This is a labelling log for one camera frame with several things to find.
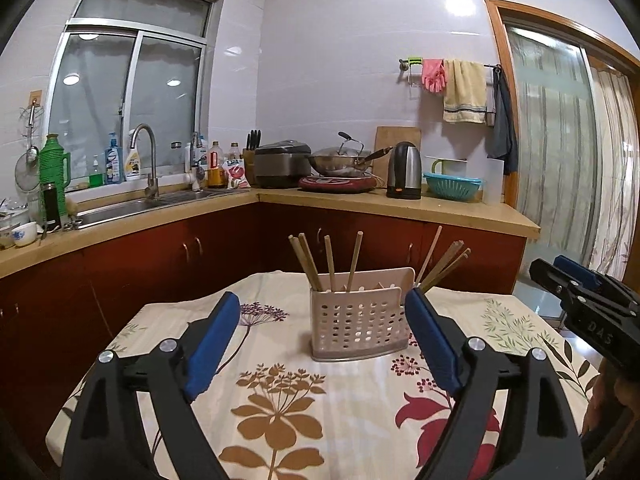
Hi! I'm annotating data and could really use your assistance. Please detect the black bottle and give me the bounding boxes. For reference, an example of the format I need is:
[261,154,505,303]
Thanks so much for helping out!
[41,183,62,229]

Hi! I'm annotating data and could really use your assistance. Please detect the white plastic board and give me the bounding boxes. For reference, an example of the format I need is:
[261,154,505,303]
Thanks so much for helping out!
[481,157,506,206]

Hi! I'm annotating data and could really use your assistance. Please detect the light wooden countertop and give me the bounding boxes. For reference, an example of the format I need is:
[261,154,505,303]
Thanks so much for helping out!
[0,187,542,281]

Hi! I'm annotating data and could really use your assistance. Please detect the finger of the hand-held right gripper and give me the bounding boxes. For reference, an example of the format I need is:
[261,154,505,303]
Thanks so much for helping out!
[529,258,583,306]
[554,255,640,306]

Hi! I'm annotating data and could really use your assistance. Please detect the blue label detergent bottle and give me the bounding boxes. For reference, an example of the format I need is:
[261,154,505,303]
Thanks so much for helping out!
[104,132,124,184]

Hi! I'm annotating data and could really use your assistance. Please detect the floral printed tablecloth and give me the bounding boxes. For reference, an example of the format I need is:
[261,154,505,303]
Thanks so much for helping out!
[45,270,601,480]

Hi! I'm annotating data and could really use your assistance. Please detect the chrome sink faucet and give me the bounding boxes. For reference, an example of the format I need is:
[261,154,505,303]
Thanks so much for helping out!
[131,123,161,200]

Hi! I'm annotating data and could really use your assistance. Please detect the pink perforated utensil holder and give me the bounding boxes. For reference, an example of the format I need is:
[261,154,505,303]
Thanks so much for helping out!
[309,266,417,362]

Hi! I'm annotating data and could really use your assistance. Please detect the white basin with green handle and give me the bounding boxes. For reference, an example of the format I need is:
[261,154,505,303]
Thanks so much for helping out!
[424,157,469,177]

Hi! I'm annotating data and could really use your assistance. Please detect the green thermos flask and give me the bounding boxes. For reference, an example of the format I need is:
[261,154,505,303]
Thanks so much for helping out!
[39,133,72,213]

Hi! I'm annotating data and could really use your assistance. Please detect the sheer patterned curtain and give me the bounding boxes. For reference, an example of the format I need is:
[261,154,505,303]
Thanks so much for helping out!
[586,65,640,283]

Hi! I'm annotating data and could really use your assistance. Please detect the red wooden kitchen cabinet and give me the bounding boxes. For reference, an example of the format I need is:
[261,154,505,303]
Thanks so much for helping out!
[0,200,531,461]

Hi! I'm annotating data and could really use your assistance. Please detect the metal towel rail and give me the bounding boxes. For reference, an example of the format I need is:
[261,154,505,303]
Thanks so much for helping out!
[398,58,503,72]

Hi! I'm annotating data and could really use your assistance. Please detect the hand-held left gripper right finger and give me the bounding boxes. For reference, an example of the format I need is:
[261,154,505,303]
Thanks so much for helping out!
[404,287,586,480]

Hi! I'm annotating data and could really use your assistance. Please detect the stainless steel sink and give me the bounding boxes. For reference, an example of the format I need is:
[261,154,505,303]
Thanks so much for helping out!
[70,190,251,228]

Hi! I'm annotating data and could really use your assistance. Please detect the red and white bag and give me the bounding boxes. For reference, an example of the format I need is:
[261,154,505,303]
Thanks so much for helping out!
[222,158,250,190]

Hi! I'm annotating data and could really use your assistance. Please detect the dark grey cloth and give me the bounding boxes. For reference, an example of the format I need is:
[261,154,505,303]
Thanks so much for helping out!
[486,67,520,177]

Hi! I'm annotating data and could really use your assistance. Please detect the wooden chopstick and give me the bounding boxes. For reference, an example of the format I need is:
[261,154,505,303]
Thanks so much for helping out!
[421,247,472,293]
[298,233,323,292]
[324,235,337,293]
[420,244,466,292]
[421,253,473,294]
[419,241,460,291]
[288,234,317,292]
[415,226,443,288]
[347,231,364,293]

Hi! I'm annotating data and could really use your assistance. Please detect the sliding window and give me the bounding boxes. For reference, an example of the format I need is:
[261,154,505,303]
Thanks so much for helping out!
[47,0,223,191]

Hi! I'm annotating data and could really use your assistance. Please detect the pink rubber gloves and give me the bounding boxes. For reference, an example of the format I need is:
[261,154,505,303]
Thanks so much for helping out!
[421,58,447,94]

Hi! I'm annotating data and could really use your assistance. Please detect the metal wok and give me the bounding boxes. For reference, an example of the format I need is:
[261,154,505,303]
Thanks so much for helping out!
[306,146,395,177]

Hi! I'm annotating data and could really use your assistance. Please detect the white bowl with blue print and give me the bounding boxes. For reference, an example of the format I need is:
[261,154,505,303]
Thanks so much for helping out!
[12,221,39,248]

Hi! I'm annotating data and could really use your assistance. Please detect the metal ladle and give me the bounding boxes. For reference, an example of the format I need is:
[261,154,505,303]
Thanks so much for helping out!
[24,102,40,165]

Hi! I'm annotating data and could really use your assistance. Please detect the white spray bottle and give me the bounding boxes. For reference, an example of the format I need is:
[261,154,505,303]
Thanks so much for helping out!
[123,130,143,182]

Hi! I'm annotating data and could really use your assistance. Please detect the steel electric kettle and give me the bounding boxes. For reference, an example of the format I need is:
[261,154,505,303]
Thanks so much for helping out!
[386,142,423,200]

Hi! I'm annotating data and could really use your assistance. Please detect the sliding glass door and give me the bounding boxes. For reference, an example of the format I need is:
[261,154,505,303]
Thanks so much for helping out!
[504,22,603,318]

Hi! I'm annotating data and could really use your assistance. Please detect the yellow towel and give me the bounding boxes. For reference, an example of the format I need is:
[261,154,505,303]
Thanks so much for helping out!
[442,59,489,125]

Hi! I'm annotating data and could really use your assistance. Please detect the metal mesh strainer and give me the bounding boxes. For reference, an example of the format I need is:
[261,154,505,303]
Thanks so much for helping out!
[15,152,42,192]

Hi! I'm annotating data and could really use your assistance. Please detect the red induction cooker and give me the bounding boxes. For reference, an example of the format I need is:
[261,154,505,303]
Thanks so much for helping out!
[298,174,381,195]

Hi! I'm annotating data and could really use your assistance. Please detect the wooden cutting board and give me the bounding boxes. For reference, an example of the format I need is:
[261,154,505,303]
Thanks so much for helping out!
[375,126,422,177]

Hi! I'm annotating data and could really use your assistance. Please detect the knife block with knives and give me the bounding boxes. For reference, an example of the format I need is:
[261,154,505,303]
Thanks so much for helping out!
[242,130,262,187]

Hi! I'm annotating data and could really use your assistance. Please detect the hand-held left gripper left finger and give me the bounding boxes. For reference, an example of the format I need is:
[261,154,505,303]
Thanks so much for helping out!
[60,291,242,480]

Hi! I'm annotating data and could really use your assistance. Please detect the amber oil bottle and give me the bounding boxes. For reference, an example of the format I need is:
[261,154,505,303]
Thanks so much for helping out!
[208,141,226,189]

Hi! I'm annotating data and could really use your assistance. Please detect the grey rice cooker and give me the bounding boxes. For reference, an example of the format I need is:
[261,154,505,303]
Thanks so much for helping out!
[253,141,314,189]

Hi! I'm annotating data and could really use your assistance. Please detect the teal plastic colander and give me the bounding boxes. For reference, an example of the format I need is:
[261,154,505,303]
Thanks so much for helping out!
[423,172,484,203]

